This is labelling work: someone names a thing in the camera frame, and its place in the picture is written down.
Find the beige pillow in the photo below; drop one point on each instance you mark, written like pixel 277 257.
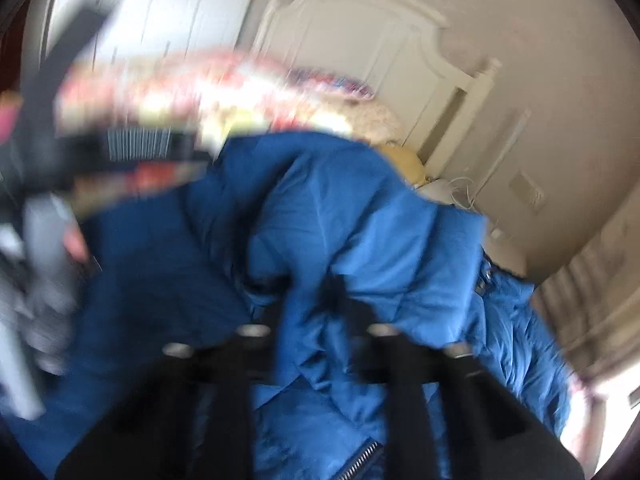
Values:
pixel 377 120

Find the patterned round cushion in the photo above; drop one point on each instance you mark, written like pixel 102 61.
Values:
pixel 330 81

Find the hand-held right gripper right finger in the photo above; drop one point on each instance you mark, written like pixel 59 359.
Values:
pixel 345 305

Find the white wardrobe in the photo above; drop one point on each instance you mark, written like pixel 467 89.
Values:
pixel 150 10

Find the yellow cushion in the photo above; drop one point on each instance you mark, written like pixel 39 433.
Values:
pixel 405 162

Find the wall socket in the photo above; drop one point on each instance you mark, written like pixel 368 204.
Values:
pixel 526 187

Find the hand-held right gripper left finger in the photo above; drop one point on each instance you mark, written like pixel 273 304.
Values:
pixel 260 355

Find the striped curtain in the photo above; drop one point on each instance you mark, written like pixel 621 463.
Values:
pixel 590 300

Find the white wooden headboard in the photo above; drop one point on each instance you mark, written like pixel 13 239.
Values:
pixel 360 35

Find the pink cloth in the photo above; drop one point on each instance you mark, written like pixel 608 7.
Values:
pixel 6 120

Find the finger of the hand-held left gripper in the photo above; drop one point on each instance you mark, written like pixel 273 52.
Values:
pixel 65 70

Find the floral quilt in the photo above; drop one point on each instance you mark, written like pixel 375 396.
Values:
pixel 165 90

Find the blue puffer jacket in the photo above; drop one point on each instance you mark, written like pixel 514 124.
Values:
pixel 350 220

